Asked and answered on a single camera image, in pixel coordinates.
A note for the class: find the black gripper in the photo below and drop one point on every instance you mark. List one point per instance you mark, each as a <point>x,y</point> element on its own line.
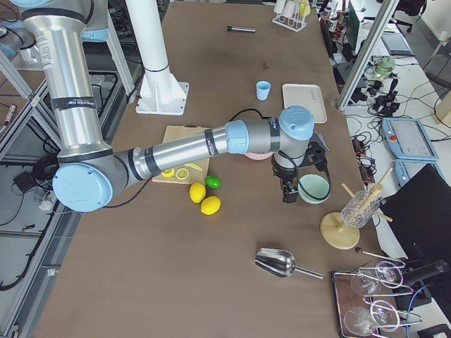
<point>285,174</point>

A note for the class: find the light blue plastic cup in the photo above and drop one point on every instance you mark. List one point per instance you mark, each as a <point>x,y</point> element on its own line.
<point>263,89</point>

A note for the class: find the steel muddler black tip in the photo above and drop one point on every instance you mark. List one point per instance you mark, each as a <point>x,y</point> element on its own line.
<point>231,28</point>

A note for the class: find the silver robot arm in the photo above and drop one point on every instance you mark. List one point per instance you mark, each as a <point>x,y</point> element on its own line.
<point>90,173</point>
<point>19,46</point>

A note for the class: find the wooden cup tree stand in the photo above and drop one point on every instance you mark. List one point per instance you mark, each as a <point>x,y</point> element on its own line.
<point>340,235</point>

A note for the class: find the metal ice scoop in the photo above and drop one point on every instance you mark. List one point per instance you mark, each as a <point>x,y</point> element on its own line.
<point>281,263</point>

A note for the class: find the pink cup on rack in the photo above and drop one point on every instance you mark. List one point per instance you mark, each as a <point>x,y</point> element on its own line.
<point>288,9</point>

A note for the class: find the yellow cup on rack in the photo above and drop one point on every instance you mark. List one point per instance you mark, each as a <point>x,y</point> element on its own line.
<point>304,7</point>

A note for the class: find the white cup on rack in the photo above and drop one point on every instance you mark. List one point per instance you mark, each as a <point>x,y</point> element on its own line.
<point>279,6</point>

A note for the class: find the mint green bowl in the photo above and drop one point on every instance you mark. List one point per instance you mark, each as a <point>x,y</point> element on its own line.
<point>313,189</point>

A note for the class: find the pink bowl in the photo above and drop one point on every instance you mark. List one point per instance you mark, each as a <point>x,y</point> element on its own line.
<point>258,156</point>

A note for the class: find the grey folded cloth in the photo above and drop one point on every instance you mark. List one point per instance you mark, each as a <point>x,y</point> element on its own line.
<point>318,138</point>

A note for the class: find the textured clear glass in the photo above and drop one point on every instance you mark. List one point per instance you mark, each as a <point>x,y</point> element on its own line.
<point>360,209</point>

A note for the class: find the green lime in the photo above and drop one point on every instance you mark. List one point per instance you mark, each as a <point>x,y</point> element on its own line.
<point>212,181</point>

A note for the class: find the yellow lemon lower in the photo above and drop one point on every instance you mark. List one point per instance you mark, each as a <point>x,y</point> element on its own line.
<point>210,205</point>

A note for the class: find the yellow lemon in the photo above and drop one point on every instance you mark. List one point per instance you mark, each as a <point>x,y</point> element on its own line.
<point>210,205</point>
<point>197,192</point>

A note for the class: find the long bar spoon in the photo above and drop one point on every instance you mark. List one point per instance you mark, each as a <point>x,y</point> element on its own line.
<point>360,250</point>

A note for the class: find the yellow lemon upper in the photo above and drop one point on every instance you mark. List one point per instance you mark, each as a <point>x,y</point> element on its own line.
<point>197,192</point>

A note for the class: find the wooden cutting board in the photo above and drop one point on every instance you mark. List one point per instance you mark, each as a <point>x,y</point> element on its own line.
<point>182,148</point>

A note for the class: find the cream rabbit tray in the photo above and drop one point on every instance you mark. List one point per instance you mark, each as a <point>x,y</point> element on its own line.
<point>308,96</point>

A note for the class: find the lemon slice right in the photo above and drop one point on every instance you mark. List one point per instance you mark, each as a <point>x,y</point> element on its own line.
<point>182,173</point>

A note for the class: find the lemon slice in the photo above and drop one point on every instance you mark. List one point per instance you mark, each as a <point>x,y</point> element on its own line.
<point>168,173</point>
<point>182,173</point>

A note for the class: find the lower teach pendant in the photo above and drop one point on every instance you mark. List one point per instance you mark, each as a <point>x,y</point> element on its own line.
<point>407,169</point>

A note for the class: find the teach pendant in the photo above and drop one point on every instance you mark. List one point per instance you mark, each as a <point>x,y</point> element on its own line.
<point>407,169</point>
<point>407,139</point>

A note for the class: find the lemon slice left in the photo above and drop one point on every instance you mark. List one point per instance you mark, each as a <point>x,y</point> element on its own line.
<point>168,173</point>

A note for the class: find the upper wine glass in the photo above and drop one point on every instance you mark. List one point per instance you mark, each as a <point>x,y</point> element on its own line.
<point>370,280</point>

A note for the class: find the black monitor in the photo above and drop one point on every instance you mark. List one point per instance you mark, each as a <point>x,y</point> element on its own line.
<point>421,216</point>

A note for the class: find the upper teach pendant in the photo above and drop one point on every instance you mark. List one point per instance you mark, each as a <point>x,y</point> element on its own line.
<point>407,139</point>

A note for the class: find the wine glass rack tray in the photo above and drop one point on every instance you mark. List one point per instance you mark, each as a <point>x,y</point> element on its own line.
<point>346,298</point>

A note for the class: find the lower wine glass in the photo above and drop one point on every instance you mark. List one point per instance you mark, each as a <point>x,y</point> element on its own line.
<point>380,317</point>

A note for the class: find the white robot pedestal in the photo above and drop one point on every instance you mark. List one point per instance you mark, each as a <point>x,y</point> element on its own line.
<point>160,92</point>

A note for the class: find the white wire cup rack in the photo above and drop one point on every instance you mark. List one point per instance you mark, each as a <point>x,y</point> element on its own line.
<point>296,23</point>

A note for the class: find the aluminium frame post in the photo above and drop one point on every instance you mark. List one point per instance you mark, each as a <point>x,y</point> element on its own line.
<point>385,12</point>

